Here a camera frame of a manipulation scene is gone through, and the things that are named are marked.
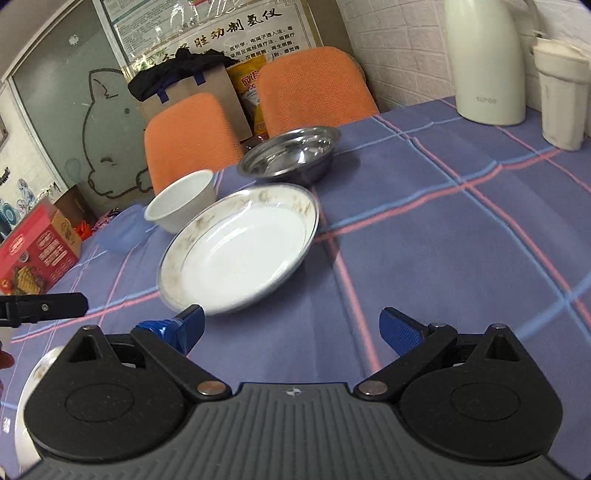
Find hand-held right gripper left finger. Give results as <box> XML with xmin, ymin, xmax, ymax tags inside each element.
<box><xmin>65</xmin><ymin>304</ymin><xmax>232</xmax><ymax>401</ymax></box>

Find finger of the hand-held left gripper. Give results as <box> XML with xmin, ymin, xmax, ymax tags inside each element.
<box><xmin>0</xmin><ymin>292</ymin><xmax>89</xmax><ymax>327</ymax></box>

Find stainless steel bowl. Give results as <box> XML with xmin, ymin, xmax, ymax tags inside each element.
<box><xmin>237</xmin><ymin>126</ymin><xmax>342</xmax><ymax>186</ymax></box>

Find black cloth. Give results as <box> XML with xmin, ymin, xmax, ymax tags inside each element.
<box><xmin>128</xmin><ymin>48</ymin><xmax>238</xmax><ymax>100</ymax></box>

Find small floral rim plate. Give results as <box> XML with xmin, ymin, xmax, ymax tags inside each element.
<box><xmin>14</xmin><ymin>345</ymin><xmax>66</xmax><ymax>474</ymax></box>

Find white thermos kettle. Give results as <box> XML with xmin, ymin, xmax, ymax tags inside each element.
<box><xmin>443</xmin><ymin>0</ymin><xmax>527</xmax><ymax>126</ymax></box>

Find white ceramic bowl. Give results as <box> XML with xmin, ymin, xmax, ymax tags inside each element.
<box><xmin>144</xmin><ymin>169</ymin><xmax>218</xmax><ymax>234</ymax></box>

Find white plastic container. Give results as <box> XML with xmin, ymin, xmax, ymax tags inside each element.
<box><xmin>531</xmin><ymin>37</ymin><xmax>591</xmax><ymax>151</ymax></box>

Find orange chair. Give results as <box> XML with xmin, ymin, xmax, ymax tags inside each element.
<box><xmin>143</xmin><ymin>92</ymin><xmax>245</xmax><ymax>197</ymax></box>
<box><xmin>255</xmin><ymin>46</ymin><xmax>380</xmax><ymax>138</ymax></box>

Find red cardboard box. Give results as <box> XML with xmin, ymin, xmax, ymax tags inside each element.
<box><xmin>0</xmin><ymin>198</ymin><xmax>83</xmax><ymax>296</ymax></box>

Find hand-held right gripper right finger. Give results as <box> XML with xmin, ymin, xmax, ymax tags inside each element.
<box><xmin>353</xmin><ymin>307</ymin><xmax>526</xmax><ymax>400</ymax></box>

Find cat outline window sticker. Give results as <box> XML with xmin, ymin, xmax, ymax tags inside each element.
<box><xmin>82</xmin><ymin>68</ymin><xmax>155</xmax><ymax>200</ymax></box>

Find brown paper bag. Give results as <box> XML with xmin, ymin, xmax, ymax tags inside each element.
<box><xmin>139</xmin><ymin>65</ymin><xmax>254</xmax><ymax>141</ymax></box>

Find yellow snack packet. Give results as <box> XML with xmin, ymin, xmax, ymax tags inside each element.
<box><xmin>228</xmin><ymin>55</ymin><xmax>271</xmax><ymax>139</ymax></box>

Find brown cardboard box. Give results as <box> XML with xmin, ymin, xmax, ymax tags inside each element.
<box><xmin>53</xmin><ymin>185</ymin><xmax>98</xmax><ymax>241</ymax></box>

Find wall poster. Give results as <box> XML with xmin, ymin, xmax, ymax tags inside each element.
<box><xmin>92</xmin><ymin>0</ymin><xmax>319</xmax><ymax>77</ymax></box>

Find large floral rim plate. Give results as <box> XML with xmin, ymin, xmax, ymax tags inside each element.
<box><xmin>156</xmin><ymin>182</ymin><xmax>321</xmax><ymax>317</ymax></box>

